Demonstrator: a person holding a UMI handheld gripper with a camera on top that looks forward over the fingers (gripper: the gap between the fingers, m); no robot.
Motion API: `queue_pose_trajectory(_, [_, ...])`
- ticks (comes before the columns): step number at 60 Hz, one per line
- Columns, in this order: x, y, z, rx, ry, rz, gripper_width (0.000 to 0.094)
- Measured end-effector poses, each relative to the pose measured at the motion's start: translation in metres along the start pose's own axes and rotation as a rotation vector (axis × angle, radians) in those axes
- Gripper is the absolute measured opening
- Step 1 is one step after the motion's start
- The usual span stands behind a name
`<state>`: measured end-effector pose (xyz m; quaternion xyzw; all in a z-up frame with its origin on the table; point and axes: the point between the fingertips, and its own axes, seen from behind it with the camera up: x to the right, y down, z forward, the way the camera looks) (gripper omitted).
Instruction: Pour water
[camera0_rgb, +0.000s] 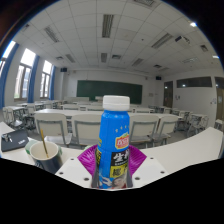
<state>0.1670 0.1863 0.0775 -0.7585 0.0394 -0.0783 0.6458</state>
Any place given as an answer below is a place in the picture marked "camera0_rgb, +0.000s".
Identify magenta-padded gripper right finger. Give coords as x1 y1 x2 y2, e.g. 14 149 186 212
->
124 144 168 188

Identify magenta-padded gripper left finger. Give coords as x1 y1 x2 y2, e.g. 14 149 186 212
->
54 144 99 189

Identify blue white-capped drink bottle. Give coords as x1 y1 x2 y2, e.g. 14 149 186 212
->
94 94 131 190

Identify dark blue paper cup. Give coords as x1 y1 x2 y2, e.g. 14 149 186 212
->
29 140 64 175

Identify wooden stir stick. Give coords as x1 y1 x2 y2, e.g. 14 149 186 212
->
39 129 50 159

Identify group of classroom chairs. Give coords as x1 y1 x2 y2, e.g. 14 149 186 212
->
1 104 224 148

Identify group of classroom desks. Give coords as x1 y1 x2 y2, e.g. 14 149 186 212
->
6 96 208 123

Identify black mouse pad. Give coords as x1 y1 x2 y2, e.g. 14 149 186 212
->
0 129 30 153

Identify bunch of keys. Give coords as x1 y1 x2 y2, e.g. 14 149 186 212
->
1 133 13 143

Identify brown wooden door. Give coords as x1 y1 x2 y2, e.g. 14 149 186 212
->
214 76 224 122
163 80 174 108

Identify dark green chalkboard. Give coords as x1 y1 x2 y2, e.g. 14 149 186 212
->
76 79 144 104

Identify large window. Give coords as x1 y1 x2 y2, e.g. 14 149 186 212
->
13 48 37 101
39 59 54 99
0 40 17 78

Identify group of ceiling lights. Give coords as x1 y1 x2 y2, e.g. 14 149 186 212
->
19 0 211 68

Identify dark high wall window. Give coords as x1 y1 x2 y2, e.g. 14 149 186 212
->
176 76 213 89

